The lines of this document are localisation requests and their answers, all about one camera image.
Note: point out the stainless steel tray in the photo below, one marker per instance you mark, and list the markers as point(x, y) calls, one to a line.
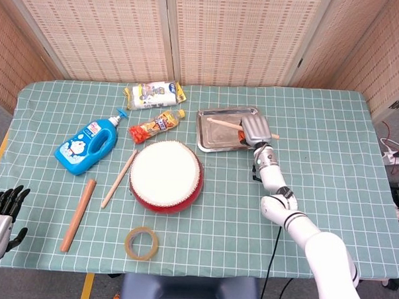
point(216, 140)

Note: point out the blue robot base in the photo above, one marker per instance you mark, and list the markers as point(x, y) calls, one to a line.
point(186, 291)

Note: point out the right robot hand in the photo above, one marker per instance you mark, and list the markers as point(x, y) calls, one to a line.
point(256, 130)

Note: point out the white power strip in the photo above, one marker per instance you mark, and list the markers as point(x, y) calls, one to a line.
point(392, 159)

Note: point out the wooden drumstick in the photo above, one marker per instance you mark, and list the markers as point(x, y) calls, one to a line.
point(118, 179)
point(224, 123)

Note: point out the white yellow tissue pack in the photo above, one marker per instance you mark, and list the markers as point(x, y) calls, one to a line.
point(152, 94)

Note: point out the orange snack packet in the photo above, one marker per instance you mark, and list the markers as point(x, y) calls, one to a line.
point(154, 126)

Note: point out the red drum white skin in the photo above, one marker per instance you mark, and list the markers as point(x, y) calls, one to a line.
point(161, 181)

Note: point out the green checked tablecloth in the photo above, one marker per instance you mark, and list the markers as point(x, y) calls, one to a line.
point(215, 239)

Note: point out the clear packing tape roll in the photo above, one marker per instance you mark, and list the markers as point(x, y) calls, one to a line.
point(141, 257)

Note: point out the bamboo folding screen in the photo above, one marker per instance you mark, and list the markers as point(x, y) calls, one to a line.
point(108, 33)

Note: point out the thick wooden rolling pin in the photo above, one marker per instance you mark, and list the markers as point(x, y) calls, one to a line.
point(79, 213)

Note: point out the blue detergent pump bottle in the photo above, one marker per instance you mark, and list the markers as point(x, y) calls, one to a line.
point(80, 151)

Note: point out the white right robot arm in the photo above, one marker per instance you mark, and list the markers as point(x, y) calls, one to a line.
point(274, 179)

